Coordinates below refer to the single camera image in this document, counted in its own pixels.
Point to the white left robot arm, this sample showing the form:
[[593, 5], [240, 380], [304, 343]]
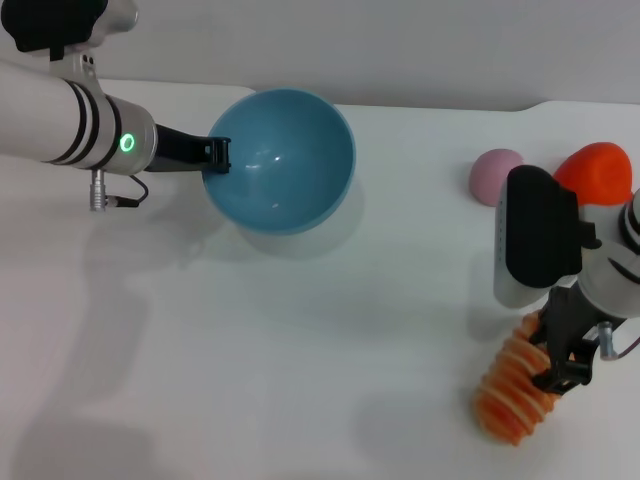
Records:
[[45, 120]]

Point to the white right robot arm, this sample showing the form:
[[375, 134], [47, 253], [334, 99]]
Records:
[[617, 280]]

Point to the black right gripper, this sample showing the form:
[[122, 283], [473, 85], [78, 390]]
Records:
[[565, 325]]

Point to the red pepper toy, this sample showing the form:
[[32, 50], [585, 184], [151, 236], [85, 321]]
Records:
[[600, 170]]

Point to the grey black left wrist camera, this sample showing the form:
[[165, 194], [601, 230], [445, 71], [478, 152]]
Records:
[[50, 20]]

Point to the blue bowl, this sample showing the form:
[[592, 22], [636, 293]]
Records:
[[290, 165]]

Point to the pink peach toy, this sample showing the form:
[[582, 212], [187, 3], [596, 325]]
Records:
[[487, 172]]

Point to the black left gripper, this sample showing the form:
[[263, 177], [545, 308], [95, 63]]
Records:
[[175, 147]]

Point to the orange striped bread loaf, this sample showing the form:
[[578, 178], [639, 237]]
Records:
[[505, 400]]

